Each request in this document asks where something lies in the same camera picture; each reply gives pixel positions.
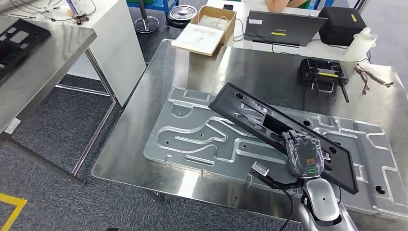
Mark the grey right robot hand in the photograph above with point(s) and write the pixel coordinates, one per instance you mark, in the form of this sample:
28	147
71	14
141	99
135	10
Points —
304	156

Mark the black plastic panel part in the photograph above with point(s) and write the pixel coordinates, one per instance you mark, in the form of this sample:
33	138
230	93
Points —
39	33
226	100

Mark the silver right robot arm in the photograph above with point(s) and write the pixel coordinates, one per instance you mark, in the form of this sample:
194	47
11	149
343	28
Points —
323	199

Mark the stainless steel workbench table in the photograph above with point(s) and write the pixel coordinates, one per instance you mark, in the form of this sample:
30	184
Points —
255	70

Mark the black controller with yellow label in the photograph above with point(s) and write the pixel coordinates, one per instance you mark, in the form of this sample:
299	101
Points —
322	68

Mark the grey metal fixture plate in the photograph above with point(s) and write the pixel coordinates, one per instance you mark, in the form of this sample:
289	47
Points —
197	150

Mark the white plastic bottle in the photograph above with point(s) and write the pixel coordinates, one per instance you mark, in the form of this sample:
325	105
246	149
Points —
360	44

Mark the dark grey laptop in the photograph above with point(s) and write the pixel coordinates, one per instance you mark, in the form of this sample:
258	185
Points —
287	28

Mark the black carrying case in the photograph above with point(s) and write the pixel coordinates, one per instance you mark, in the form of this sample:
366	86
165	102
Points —
341	25

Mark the brown cardboard box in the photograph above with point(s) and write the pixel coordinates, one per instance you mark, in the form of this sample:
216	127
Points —
229	25

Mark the person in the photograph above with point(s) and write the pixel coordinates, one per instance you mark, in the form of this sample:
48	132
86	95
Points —
277	4

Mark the white desk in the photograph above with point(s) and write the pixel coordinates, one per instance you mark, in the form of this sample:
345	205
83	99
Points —
255	8

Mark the white foam tray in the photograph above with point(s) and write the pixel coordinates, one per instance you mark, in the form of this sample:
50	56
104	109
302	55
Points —
197	39

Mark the black phone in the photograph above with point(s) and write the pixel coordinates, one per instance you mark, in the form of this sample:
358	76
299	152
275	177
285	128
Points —
229	7

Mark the black round stool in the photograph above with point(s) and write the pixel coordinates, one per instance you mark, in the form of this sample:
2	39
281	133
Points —
181	14

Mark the chrome stanchion base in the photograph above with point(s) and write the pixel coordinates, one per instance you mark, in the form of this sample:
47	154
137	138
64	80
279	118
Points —
146	24

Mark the blue metal cart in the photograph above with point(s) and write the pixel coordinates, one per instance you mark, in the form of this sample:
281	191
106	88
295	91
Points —
159	3

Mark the white cabinet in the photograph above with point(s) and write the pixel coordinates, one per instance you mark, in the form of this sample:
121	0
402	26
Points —
118	47

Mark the white and blue carton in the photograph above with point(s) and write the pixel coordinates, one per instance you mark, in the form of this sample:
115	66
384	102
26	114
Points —
76	6

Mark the yellow floor tape square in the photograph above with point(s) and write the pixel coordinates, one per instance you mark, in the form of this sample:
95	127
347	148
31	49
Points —
19	204

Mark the black right camera bracket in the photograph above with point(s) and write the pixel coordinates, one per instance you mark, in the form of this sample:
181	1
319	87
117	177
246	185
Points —
277	183

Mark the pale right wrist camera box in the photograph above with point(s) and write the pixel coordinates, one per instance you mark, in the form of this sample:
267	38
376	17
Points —
259	169

